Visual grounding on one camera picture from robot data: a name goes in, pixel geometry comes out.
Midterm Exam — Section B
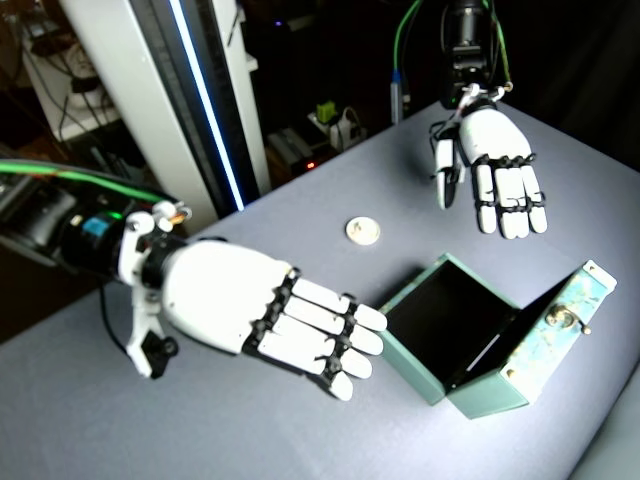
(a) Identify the teal metal box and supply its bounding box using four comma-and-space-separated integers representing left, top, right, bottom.
378, 252, 618, 420

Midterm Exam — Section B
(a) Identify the small round white disc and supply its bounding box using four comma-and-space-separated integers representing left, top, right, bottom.
344, 215, 382, 247

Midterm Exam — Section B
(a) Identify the black device with red light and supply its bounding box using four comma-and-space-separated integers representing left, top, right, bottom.
265, 127, 324, 179

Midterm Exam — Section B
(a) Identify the white power strip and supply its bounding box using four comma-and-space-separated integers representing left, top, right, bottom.
305, 99, 370, 150

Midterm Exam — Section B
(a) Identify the grey table cloth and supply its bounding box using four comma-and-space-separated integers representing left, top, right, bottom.
0, 97, 640, 480

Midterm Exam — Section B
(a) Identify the white column with blue light strip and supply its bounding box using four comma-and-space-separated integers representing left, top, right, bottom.
59, 0, 274, 221

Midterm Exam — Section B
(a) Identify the green cable with grey connector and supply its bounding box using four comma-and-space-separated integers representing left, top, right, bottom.
388, 0, 427, 126

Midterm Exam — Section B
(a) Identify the thin dark cable bundle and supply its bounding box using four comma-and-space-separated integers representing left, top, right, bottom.
492, 0, 515, 99

